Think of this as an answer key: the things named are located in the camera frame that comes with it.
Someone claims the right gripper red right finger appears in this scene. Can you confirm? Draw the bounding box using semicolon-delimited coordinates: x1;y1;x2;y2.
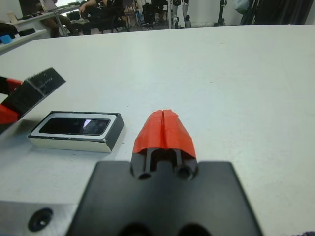
162;109;199;179

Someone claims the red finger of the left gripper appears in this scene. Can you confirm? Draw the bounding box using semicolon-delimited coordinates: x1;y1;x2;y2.
0;76;23;95
0;104;22;125

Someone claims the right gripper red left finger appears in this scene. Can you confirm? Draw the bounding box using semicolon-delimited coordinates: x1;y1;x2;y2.
131;110;165;178

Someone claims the person with VR headset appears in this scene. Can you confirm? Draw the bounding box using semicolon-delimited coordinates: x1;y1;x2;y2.
39;0;77;38

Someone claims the black flat item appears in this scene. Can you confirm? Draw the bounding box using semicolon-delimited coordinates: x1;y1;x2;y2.
18;28;36;37

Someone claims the grey laptop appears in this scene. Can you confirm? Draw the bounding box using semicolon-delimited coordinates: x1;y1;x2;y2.
40;0;59;12

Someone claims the black circuit board module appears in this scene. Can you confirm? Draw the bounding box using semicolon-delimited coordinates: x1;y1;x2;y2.
6;66;67;117

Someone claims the black gantry stand yellow hoist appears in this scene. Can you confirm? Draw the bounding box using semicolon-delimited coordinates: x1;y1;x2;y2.
213;0;226;27

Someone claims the translucent plastic bag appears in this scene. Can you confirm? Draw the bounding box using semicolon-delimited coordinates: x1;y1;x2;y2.
233;0;250;14

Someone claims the camera box base white inlay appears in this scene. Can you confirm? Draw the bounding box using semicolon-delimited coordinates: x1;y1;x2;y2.
27;111;125;154

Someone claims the person in black shirt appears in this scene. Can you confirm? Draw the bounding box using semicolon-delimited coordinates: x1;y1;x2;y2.
78;0;129;35

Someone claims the white side table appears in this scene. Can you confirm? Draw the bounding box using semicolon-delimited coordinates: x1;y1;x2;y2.
0;29;48;55

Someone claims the grey office desk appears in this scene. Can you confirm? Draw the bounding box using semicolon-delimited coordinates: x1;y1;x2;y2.
17;4;82;25

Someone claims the small silver humanoid robot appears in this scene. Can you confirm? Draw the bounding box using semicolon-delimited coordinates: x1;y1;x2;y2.
171;0;193;29

